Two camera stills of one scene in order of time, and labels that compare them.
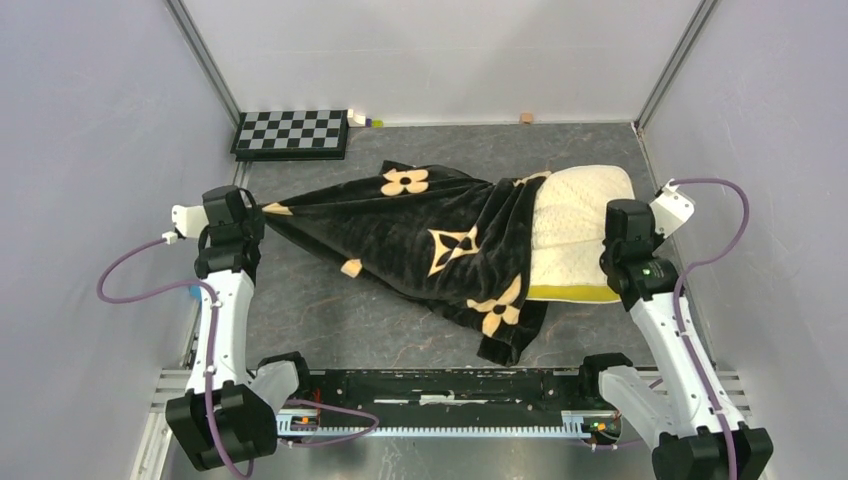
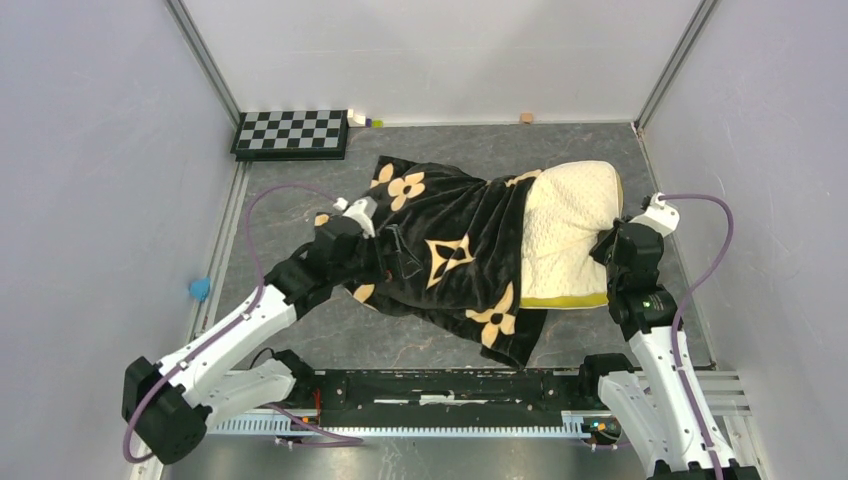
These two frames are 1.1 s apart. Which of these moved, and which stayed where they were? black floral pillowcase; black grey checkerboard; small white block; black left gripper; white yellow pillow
Moved: black left gripper; black floral pillowcase; white yellow pillow
Stayed: black grey checkerboard; small white block
